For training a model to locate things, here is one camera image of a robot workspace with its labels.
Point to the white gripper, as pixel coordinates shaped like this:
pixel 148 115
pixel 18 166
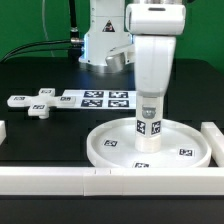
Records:
pixel 152 67

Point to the white round table top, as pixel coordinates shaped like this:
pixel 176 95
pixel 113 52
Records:
pixel 112 144

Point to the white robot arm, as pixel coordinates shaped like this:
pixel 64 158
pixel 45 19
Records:
pixel 142 33

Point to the white marker sheet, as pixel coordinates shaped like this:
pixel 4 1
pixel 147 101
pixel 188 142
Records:
pixel 98 99

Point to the white right fence bar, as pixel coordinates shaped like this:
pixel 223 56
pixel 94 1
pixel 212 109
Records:
pixel 215 138

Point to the white fence bar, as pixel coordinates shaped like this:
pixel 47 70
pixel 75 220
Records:
pixel 215 138
pixel 2 131
pixel 110 181

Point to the white cross-shaped table base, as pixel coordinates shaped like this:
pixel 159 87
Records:
pixel 40 104

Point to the white left fence bar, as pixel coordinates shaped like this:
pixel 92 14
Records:
pixel 2 131

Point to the white front fence bar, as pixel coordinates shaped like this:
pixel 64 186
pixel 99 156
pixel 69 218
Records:
pixel 110 181

